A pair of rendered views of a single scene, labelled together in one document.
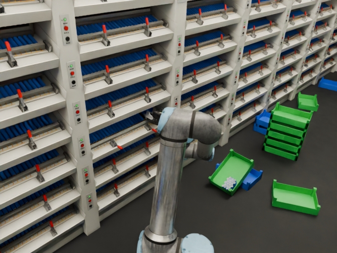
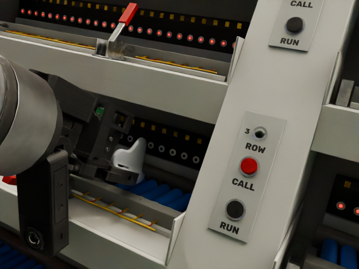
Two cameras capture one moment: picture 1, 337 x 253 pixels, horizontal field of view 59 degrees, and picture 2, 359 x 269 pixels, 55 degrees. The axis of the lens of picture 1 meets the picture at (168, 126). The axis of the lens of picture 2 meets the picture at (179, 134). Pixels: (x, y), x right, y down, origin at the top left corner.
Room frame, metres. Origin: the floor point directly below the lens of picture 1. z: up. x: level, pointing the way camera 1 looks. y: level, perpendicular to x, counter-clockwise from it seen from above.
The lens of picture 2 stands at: (1.58, -0.33, 0.62)
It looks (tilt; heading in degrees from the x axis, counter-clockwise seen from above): 7 degrees up; 71
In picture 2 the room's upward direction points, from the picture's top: 20 degrees clockwise
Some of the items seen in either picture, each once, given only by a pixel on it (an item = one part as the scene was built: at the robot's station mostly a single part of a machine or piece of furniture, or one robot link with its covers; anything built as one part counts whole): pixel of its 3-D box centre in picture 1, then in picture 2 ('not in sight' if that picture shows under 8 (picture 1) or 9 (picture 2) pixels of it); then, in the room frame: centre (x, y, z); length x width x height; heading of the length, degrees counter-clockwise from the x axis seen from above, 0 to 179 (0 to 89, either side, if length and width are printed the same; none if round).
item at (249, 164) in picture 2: not in sight; (249, 166); (1.76, -0.04, 0.66); 0.02 x 0.01 x 0.02; 137
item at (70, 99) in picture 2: (162, 119); (67, 132); (1.60, 0.04, 0.63); 0.12 x 0.08 x 0.09; 47
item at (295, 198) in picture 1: (294, 196); not in sight; (1.59, -0.92, 0.04); 0.30 x 0.20 x 0.08; 76
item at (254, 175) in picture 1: (238, 171); not in sight; (1.85, -0.57, 0.04); 0.30 x 0.20 x 0.08; 47
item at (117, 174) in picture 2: not in sight; (109, 171); (1.65, 0.06, 0.61); 0.09 x 0.05 x 0.02; 39
